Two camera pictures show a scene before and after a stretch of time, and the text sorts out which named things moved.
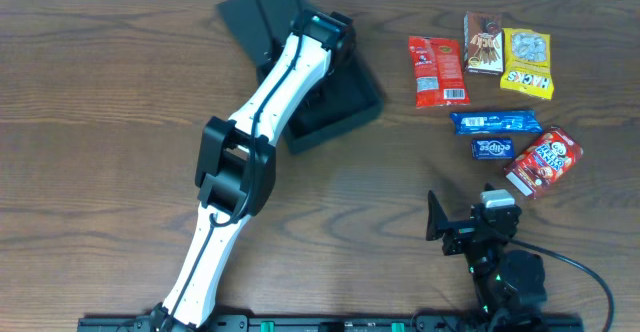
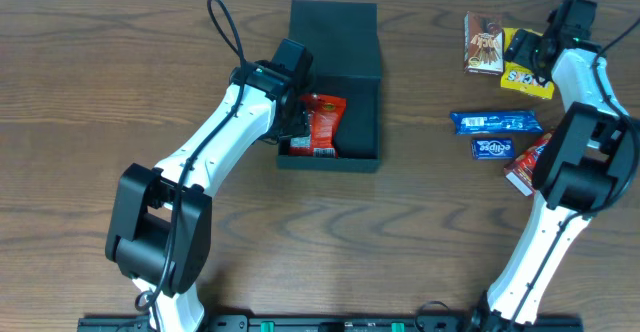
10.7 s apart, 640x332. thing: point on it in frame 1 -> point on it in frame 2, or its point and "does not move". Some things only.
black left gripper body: (318, 95) -> (294, 122)
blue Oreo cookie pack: (505, 122) does not move
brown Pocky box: (483, 43) does not move
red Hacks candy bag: (438, 72) -> (324, 114)
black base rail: (336, 323) does not move
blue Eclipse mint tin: (492, 148) does not move
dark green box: (347, 96) -> (344, 40)
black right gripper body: (461, 230) -> (522, 49)
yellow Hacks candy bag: (526, 62) does not move
